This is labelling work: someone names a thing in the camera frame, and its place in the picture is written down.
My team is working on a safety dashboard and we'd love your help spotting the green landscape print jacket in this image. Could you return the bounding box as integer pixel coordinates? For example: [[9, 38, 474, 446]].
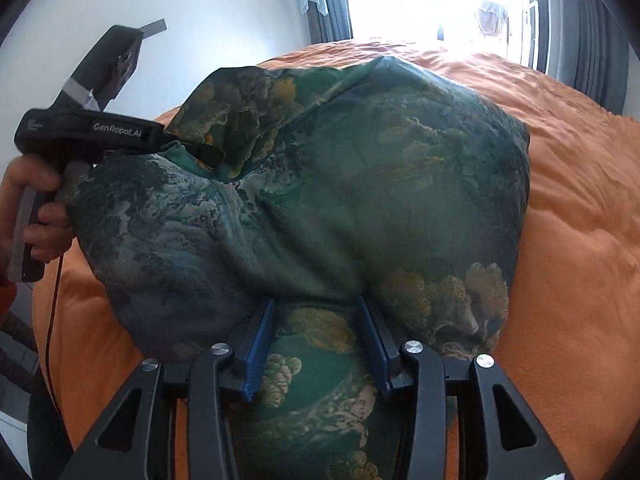
[[67, 58, 529, 479]]

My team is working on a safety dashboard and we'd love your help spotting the person's left hand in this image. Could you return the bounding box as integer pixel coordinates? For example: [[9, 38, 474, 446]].
[[1, 155, 75, 281]]

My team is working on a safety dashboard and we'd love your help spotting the grey window curtain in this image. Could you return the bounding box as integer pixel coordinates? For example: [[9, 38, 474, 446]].
[[537, 0, 629, 115], [304, 0, 352, 44]]

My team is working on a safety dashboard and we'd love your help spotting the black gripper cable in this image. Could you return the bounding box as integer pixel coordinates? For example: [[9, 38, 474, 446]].
[[43, 253, 65, 411]]

